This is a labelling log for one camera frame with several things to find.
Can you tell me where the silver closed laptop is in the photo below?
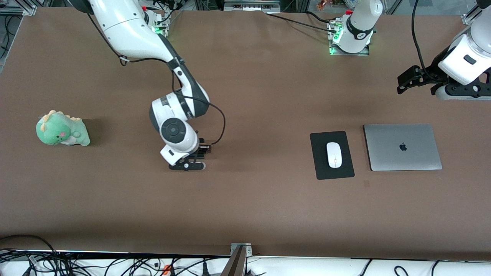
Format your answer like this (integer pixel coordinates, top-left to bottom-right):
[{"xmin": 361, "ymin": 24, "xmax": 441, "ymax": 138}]
[{"xmin": 363, "ymin": 123, "xmax": 443, "ymax": 172}]

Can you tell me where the aluminium frame rail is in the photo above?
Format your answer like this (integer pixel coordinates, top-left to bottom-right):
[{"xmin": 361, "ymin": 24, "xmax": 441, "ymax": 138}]
[{"xmin": 224, "ymin": 0, "xmax": 281, "ymax": 12}]

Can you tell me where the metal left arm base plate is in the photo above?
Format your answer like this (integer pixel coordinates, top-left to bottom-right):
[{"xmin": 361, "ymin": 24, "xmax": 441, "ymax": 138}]
[{"xmin": 327, "ymin": 19, "xmax": 371, "ymax": 56}]

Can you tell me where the black table cable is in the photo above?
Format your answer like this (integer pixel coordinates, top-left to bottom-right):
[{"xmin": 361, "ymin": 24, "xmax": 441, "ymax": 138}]
[
  {"xmin": 265, "ymin": 13, "xmax": 338, "ymax": 34},
  {"xmin": 305, "ymin": 10, "xmax": 332, "ymax": 23}
]

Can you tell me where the white computer mouse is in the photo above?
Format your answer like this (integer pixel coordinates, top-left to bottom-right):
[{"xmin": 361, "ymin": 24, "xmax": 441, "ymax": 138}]
[{"xmin": 326, "ymin": 142, "xmax": 343, "ymax": 169}]

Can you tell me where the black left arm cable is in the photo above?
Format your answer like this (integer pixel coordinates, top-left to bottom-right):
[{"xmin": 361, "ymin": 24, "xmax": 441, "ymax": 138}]
[{"xmin": 410, "ymin": 0, "xmax": 428, "ymax": 74}]

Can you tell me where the aluminium frame corner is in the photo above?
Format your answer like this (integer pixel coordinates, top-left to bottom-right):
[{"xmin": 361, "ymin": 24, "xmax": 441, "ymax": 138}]
[{"xmin": 0, "ymin": 0, "xmax": 37, "ymax": 16}]

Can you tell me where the dark aluminium profile post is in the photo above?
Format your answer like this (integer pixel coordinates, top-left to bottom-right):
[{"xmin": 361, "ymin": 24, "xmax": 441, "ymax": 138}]
[{"xmin": 221, "ymin": 246, "xmax": 247, "ymax": 276}]

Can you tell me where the green dinosaur plush toy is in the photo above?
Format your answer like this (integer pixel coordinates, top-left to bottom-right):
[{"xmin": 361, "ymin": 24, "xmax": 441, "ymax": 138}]
[{"xmin": 36, "ymin": 110, "xmax": 91, "ymax": 147}]

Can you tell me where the black mouse pad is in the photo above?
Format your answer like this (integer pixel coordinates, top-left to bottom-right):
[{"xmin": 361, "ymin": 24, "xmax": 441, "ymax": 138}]
[{"xmin": 310, "ymin": 131, "xmax": 355, "ymax": 180}]

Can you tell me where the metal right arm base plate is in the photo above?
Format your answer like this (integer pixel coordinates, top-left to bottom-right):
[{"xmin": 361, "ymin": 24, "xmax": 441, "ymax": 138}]
[{"xmin": 152, "ymin": 11, "xmax": 170, "ymax": 38}]

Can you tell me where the metal table edge bracket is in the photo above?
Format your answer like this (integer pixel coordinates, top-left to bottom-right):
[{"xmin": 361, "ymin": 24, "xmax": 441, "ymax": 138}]
[{"xmin": 230, "ymin": 243, "xmax": 252, "ymax": 256}]

